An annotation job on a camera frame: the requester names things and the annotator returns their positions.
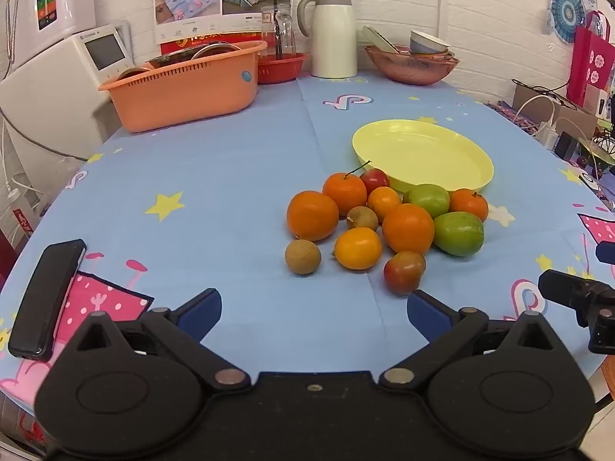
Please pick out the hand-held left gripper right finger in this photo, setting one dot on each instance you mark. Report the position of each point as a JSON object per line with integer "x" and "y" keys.
{"x": 427, "y": 312}

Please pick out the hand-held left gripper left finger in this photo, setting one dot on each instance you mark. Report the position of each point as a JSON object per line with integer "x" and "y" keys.
{"x": 202, "y": 308}

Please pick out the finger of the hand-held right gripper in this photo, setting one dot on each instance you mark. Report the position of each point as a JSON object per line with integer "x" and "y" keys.
{"x": 571, "y": 293}
{"x": 606, "y": 252}

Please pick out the red-green apple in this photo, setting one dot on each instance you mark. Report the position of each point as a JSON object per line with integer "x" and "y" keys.
{"x": 404, "y": 272}

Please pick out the large green mango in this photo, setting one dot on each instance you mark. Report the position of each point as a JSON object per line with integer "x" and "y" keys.
{"x": 459, "y": 234}

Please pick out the large orange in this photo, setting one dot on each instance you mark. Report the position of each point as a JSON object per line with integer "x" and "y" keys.
{"x": 408, "y": 228}
{"x": 313, "y": 216}

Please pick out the yellow-orange citrus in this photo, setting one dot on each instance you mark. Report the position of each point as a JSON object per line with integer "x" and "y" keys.
{"x": 358, "y": 248}

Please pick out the round green apple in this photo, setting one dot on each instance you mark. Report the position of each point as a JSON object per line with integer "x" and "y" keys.
{"x": 430, "y": 199}

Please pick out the brown kiwi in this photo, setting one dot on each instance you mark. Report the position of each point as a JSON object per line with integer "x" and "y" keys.
{"x": 302, "y": 257}
{"x": 362, "y": 218}

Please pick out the medium orange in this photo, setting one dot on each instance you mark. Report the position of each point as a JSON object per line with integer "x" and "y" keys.
{"x": 470, "y": 204}

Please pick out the small orange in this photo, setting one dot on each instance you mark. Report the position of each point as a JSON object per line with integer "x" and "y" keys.
{"x": 383, "y": 201}

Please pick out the red apple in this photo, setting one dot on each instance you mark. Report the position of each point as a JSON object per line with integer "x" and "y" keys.
{"x": 376, "y": 180}

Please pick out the orange with stem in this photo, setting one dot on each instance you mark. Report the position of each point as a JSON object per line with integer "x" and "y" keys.
{"x": 345, "y": 193}

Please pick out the yellow plastic plate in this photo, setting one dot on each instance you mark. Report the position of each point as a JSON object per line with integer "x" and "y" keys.
{"x": 423, "y": 153}

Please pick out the black speaker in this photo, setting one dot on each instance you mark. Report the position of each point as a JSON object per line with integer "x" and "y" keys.
{"x": 566, "y": 146}

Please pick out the blue printed tablecloth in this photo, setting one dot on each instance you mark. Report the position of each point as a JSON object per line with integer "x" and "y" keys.
{"x": 216, "y": 177}

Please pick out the white charger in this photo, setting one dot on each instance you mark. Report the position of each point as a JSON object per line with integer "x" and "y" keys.
{"x": 545, "y": 133}

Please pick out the cardboard box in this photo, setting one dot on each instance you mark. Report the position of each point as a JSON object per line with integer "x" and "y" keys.
{"x": 571, "y": 117}

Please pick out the black smartphone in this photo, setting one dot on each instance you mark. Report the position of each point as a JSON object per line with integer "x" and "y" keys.
{"x": 45, "y": 297}

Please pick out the red gift bag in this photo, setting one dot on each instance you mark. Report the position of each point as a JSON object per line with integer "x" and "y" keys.
{"x": 593, "y": 65}

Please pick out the orange plastic basket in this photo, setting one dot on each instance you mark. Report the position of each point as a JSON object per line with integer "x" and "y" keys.
{"x": 182, "y": 89}

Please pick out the brown glass bowl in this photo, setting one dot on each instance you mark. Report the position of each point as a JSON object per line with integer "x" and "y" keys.
{"x": 408, "y": 68}

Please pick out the brown ceramic bowl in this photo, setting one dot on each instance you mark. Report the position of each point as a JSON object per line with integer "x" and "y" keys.
{"x": 132, "y": 73}

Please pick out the blue round hand fan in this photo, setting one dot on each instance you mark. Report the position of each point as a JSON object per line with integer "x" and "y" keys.
{"x": 567, "y": 9}

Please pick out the white appliance with screen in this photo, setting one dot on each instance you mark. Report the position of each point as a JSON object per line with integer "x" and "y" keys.
{"x": 53, "y": 105}

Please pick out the red plastic basket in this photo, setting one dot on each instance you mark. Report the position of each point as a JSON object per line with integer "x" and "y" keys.
{"x": 281, "y": 69}

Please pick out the steel bowl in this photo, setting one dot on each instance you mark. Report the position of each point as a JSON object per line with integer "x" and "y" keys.
{"x": 192, "y": 54}

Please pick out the stacked ceramic bowls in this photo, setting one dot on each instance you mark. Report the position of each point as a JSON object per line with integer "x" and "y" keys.
{"x": 427, "y": 42}

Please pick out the white thermos jug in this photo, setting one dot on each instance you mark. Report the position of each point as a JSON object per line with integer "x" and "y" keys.
{"x": 332, "y": 38}

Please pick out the clear drinking glasses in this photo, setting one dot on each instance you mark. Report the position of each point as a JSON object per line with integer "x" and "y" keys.
{"x": 282, "y": 29}

